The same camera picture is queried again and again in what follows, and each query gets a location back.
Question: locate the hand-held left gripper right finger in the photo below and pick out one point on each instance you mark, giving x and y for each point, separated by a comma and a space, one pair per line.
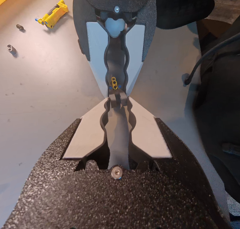
148, 135

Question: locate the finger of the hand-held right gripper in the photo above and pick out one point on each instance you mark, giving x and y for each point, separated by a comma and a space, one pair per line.
96, 48
136, 48

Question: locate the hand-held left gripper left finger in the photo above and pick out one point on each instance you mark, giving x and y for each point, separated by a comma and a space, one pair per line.
88, 135

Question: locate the grey yellow toy brick assembly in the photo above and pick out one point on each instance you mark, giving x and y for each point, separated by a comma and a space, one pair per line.
123, 100

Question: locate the yellow toy brick cylinder assembly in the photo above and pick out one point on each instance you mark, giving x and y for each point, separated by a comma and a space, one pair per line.
54, 13

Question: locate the grey desk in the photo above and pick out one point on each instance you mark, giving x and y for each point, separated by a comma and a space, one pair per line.
46, 92

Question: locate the small black toy brick connector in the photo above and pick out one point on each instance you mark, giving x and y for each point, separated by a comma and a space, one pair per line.
19, 26

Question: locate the small grey toy brick connector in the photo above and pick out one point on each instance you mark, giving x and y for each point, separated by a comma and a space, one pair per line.
11, 48

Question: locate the grey woven chair seat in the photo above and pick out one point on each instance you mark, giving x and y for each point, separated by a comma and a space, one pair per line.
234, 204

